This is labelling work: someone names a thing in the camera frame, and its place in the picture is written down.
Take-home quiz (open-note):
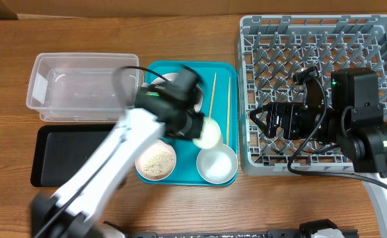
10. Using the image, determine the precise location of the white cup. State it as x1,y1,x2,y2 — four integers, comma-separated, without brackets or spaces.
192,117,223,149

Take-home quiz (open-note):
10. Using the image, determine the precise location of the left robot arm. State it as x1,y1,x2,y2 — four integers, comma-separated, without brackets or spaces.
30,65,204,237

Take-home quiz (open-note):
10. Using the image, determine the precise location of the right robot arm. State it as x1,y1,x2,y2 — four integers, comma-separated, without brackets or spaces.
250,66,387,237

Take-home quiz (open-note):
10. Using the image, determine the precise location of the grey dishwasher rack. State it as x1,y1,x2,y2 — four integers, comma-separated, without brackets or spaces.
236,15,387,176

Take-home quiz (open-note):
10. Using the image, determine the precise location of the grey bowl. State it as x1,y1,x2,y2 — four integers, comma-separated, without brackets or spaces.
196,144,238,184

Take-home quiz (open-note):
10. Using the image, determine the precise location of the large white plate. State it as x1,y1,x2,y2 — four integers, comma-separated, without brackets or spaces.
135,70,203,116

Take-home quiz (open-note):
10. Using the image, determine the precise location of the teal plastic tray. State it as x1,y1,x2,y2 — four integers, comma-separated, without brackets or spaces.
148,60,239,186

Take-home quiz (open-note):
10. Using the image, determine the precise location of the left wooden chopstick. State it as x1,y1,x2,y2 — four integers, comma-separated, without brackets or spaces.
209,73,217,118

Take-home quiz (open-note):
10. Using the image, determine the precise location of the wooden chopstick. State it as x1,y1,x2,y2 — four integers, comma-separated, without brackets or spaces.
209,73,217,118
226,77,231,146

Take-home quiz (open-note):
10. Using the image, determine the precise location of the right wooden chopstick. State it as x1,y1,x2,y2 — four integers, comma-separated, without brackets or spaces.
226,77,231,146

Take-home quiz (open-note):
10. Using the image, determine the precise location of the clear plastic bin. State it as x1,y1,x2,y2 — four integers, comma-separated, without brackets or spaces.
26,52,143,123

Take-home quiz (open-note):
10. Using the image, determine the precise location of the black tray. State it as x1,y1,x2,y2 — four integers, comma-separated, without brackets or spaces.
30,124,114,187

